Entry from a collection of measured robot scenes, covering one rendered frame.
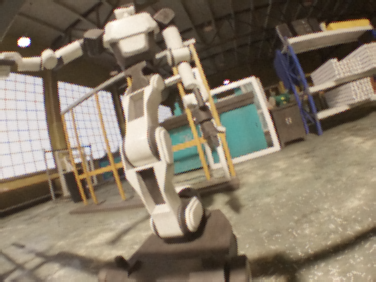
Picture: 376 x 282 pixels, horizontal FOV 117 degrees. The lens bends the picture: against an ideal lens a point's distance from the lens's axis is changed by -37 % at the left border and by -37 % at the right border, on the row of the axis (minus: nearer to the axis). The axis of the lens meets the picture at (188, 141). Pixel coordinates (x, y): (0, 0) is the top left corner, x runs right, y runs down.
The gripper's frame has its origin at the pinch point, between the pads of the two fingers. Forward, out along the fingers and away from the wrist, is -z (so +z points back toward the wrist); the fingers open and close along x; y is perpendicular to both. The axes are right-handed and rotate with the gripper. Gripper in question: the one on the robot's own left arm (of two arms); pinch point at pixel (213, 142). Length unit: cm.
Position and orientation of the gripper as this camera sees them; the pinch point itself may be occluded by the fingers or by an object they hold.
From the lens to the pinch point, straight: 87.1
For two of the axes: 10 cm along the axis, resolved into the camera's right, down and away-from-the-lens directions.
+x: 0.9, -1.9, -9.8
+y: 9.4, -3.1, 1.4
